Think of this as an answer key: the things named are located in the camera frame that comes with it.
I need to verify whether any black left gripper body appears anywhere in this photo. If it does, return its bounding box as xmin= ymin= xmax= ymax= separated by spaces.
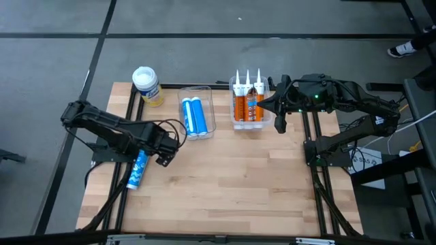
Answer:
xmin=144 ymin=123 xmax=181 ymax=168

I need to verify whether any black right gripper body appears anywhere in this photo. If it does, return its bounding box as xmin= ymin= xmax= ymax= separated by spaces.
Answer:
xmin=273 ymin=74 xmax=310 ymax=135

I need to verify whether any orange sealant caulk tube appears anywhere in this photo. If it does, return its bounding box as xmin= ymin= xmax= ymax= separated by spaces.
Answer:
xmin=253 ymin=67 xmax=266 ymax=123
xmin=232 ymin=69 xmax=246 ymax=123
xmin=243 ymin=69 xmax=258 ymax=123

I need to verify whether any blue silicone tube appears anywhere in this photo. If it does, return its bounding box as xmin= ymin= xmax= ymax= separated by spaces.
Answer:
xmin=126 ymin=149 xmax=150 ymax=191
xmin=190 ymin=96 xmax=209 ymax=136
xmin=181 ymin=97 xmax=198 ymax=137

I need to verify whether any yellow Lysol wipes canister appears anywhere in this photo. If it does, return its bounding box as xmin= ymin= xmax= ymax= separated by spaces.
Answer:
xmin=131 ymin=65 xmax=165 ymax=108

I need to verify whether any clear plastic bin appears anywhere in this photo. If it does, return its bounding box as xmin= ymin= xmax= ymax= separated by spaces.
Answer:
xmin=228 ymin=75 xmax=274 ymax=131
xmin=176 ymin=85 xmax=218 ymax=142

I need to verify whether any white printed sign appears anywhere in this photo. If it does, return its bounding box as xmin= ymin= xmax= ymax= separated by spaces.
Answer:
xmin=349 ymin=146 xmax=386 ymax=191

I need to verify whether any black desk support beam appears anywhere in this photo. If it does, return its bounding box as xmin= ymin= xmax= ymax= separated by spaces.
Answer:
xmin=349 ymin=148 xmax=431 ymax=186

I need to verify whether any black floor stand foot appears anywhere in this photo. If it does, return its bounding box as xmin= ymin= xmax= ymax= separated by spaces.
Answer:
xmin=0 ymin=147 xmax=28 ymax=165

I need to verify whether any dark grey side desk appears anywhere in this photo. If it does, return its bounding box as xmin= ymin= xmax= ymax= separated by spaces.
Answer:
xmin=403 ymin=77 xmax=436 ymax=245

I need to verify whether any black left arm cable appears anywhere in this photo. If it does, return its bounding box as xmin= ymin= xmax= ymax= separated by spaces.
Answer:
xmin=149 ymin=118 xmax=188 ymax=148

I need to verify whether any black aluminium table frame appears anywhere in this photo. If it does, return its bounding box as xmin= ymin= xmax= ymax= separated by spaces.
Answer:
xmin=77 ymin=76 xmax=364 ymax=239

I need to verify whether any silver metal bracket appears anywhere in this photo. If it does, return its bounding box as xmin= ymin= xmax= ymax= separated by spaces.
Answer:
xmin=295 ymin=237 xmax=337 ymax=245
xmin=105 ymin=233 xmax=146 ymax=245

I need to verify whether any yellow extension cable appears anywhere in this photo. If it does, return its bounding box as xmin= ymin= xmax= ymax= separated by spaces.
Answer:
xmin=398 ymin=103 xmax=424 ymax=153

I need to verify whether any white cable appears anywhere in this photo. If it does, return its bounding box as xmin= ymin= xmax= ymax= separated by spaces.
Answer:
xmin=371 ymin=109 xmax=436 ymax=148

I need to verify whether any black camera mounting rail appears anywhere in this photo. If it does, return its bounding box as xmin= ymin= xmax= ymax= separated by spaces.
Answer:
xmin=0 ymin=230 xmax=436 ymax=245

